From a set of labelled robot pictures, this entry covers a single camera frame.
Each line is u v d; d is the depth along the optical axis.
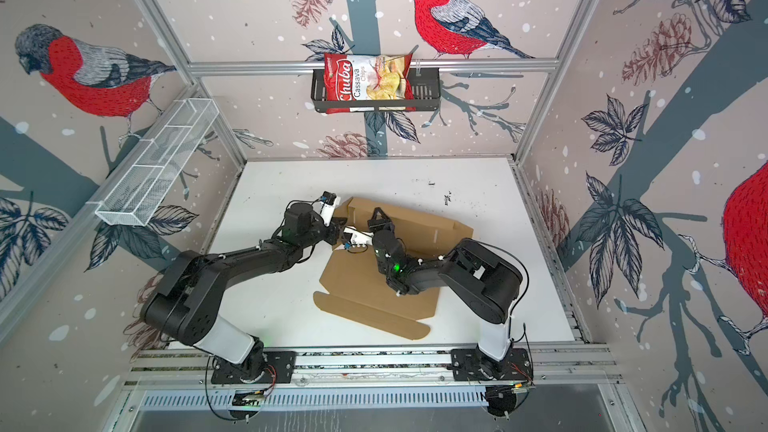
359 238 0.79
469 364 0.73
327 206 0.80
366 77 0.88
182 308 0.45
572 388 0.74
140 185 0.73
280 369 0.73
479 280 0.48
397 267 0.70
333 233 0.81
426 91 0.95
